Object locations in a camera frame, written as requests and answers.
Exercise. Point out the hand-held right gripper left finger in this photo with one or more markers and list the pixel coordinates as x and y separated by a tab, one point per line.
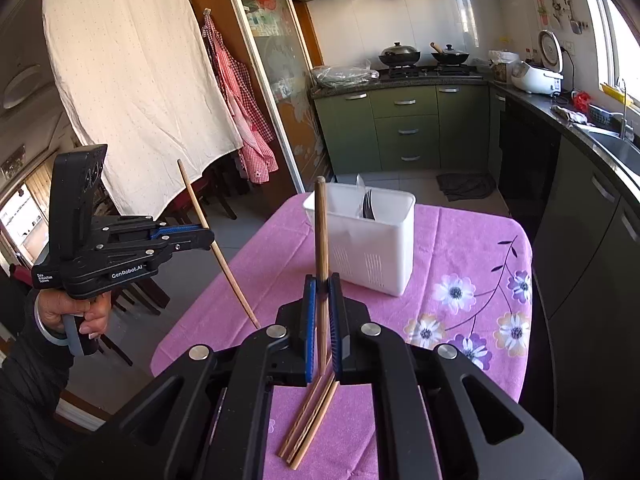
310	335

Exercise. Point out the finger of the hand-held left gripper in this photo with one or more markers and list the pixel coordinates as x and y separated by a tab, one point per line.
185	249
180	232

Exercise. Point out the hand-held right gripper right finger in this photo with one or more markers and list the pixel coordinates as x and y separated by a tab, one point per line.
335	335

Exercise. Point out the light wooden chopstick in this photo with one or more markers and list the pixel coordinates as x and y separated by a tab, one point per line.
315	432
235	287
321	230
300	417
309	422

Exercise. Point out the white plastic utensil holder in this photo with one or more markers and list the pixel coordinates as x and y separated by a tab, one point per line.
380	250

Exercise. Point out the person's left forearm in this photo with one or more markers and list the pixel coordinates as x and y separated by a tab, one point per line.
30	390

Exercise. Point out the person's left hand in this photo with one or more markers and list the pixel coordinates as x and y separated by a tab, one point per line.
97	315

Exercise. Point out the dark wooden chair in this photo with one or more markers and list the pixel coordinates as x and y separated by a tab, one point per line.
145	295
220	185

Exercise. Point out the metal fork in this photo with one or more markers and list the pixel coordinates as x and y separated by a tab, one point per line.
369	205

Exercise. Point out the pink floral tablecloth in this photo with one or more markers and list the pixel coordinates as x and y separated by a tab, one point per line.
450	255

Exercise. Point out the red checked apron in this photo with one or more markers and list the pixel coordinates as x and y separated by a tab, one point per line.
245	105

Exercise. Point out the silver metal utensil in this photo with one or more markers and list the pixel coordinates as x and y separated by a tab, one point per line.
360	182

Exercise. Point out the white hanging cloth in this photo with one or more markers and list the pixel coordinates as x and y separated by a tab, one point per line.
135	70

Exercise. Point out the round ceiling lamp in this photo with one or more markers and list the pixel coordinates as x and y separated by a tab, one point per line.
24	89

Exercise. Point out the flower print glass door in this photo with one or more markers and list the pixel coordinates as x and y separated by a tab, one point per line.
280	85

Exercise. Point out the dark floor mat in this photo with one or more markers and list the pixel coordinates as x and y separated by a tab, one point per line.
465	186

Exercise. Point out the green base cabinets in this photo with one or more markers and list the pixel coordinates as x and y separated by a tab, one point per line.
410	130

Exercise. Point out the plastic bag of vegetables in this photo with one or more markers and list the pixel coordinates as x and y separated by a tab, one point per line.
345	76

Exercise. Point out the dark base cabinets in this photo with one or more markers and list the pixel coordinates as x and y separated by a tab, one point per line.
575	240

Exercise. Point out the gas stove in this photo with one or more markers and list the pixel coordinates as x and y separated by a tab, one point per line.
430	72

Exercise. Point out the black wok with lid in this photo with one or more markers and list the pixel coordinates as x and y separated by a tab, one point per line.
399	52

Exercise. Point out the dark stone countertop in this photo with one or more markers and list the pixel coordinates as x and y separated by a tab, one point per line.
530	104

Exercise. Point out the pale plastic bag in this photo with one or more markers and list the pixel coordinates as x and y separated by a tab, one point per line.
502	66

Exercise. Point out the grey dish rag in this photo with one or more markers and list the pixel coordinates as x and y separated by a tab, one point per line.
567	114

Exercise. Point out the white rice cooker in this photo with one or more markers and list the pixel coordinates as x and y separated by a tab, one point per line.
540	75

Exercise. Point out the steel sink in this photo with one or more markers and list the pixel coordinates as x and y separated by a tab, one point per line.
615	147

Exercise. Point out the red bag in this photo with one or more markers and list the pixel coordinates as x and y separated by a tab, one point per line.
581	100

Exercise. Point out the dark plastic basket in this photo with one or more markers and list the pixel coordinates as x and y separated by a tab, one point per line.
600	116

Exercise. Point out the small steel faucet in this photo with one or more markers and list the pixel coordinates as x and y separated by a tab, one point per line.
624	110

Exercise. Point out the kitchen window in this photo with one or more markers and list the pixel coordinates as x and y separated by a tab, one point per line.
620	25

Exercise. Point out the white wall outlet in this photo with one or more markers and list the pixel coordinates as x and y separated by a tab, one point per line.
567	46

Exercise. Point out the hanging wall tools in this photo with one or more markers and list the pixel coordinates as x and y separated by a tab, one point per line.
565	7

